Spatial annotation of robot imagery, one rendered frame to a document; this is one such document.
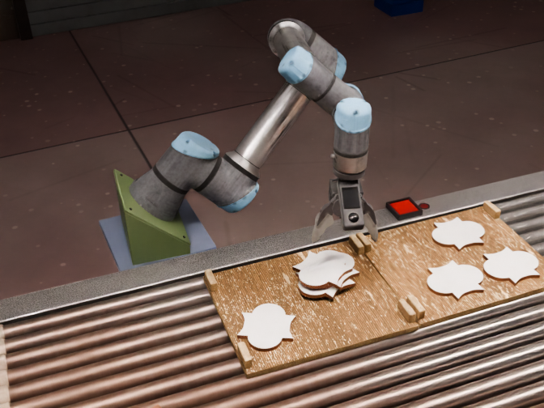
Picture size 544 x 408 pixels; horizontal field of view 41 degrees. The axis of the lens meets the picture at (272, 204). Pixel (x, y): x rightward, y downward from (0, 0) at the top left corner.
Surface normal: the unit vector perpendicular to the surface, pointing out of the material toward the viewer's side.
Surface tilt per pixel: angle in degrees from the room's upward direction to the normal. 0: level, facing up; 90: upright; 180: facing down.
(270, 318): 0
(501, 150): 0
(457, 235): 0
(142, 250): 90
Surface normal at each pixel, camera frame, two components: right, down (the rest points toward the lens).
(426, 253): -0.02, -0.83
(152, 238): 0.30, 0.53
